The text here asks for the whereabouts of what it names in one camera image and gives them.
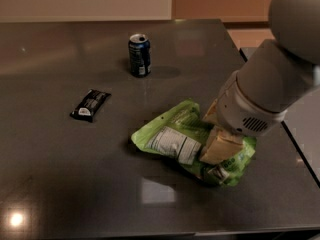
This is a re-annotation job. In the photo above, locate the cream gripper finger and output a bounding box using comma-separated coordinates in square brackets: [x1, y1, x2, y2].
[203, 100, 218, 125]
[200, 126, 244, 165]

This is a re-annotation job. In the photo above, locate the green rice chip bag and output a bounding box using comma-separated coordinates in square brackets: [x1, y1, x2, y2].
[131, 99, 256, 186]

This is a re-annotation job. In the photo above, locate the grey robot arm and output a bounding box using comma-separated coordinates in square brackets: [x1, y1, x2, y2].
[200, 0, 320, 165]

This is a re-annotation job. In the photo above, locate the blue pepsi can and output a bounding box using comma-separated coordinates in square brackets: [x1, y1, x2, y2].
[128, 33, 151, 77]

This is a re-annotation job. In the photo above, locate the black snack bar wrapper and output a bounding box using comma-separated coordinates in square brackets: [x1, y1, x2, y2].
[70, 89, 111, 123]

